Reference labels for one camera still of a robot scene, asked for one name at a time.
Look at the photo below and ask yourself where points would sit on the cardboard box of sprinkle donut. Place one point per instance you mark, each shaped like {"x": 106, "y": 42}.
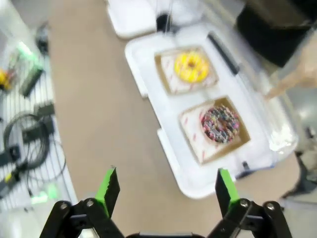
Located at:
{"x": 195, "y": 146}

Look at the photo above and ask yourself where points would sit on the chocolate rainbow sprinkle donut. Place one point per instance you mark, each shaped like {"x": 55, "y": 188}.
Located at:
{"x": 210, "y": 134}

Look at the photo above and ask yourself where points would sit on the cardboard box of yellow donut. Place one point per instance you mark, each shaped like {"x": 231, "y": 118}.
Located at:
{"x": 167, "y": 81}

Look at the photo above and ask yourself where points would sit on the white tray with yellow donut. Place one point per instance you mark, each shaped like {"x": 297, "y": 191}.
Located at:
{"x": 158, "y": 109}

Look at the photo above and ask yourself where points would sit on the yellow glazed donut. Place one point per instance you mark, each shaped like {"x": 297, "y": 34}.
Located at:
{"x": 182, "y": 72}

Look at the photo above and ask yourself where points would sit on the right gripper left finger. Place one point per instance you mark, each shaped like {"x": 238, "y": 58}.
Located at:
{"x": 99, "y": 218}

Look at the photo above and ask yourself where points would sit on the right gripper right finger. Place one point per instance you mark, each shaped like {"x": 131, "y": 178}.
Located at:
{"x": 237, "y": 218}

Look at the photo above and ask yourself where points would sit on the yellow floor object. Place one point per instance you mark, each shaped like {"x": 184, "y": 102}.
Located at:
{"x": 3, "y": 80}

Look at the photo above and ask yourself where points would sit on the black polo shirt torso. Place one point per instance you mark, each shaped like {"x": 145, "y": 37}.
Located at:
{"x": 267, "y": 27}

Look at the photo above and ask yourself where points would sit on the person's left hand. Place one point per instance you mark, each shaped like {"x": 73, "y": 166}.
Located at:
{"x": 297, "y": 78}

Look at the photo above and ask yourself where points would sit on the white tray with red donut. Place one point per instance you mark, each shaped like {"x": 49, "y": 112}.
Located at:
{"x": 131, "y": 22}

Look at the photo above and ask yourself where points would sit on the grey power strip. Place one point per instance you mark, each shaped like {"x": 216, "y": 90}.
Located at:
{"x": 31, "y": 79}

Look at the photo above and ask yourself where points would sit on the person's left forearm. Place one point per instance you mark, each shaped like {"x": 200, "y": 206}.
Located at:
{"x": 312, "y": 47}

